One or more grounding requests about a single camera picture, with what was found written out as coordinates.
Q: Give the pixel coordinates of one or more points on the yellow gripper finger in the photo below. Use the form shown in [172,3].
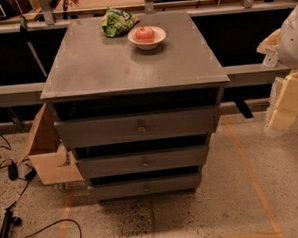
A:
[283,105]
[268,47]

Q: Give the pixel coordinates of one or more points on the white paper bowl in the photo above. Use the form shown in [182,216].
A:
[160,35]

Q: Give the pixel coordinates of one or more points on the red apple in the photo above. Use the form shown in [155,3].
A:
[144,34]

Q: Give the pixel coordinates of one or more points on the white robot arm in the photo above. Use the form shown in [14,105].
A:
[281,47]

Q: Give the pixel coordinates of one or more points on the grey drawer cabinet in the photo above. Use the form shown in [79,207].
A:
[94,75]

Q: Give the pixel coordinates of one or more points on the green chip bag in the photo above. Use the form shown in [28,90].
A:
[117,22]

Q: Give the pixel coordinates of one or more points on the grey middle drawer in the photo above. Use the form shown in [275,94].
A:
[142,162]

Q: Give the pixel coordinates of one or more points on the grey drawer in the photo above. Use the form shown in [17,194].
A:
[142,162]
[145,187]
[135,127]

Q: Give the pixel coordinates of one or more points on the grey bottom drawer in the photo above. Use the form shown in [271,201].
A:
[145,187]

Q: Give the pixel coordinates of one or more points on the grey top drawer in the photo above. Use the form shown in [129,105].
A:
[135,127]

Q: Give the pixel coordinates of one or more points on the cardboard box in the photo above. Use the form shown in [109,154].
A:
[49,157]

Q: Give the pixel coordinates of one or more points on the black power adapter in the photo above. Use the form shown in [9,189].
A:
[12,171]

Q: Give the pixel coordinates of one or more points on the black tripod leg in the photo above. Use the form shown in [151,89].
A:
[8,221]

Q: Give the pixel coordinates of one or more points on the grey metal rail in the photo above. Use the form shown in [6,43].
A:
[239,75]

